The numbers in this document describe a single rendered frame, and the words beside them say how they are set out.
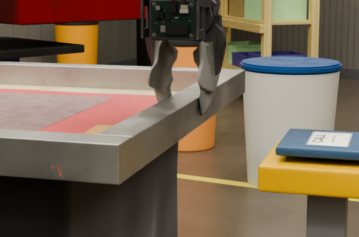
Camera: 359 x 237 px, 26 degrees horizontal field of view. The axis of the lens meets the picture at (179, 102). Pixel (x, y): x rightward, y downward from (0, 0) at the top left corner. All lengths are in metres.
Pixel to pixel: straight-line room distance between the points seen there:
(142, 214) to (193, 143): 4.00
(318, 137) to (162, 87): 0.23
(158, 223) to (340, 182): 0.45
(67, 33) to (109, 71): 6.39
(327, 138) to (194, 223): 2.84
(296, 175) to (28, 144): 0.26
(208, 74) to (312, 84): 3.12
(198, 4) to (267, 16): 5.78
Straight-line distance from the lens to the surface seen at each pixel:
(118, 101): 1.15
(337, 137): 0.84
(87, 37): 7.67
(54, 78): 1.32
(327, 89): 4.13
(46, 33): 8.13
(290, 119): 4.08
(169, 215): 1.21
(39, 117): 1.04
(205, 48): 0.95
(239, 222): 3.68
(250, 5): 7.02
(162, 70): 0.97
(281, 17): 6.86
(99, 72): 1.29
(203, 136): 5.08
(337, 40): 8.78
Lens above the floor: 1.14
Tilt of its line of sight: 9 degrees down
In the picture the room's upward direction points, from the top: straight up
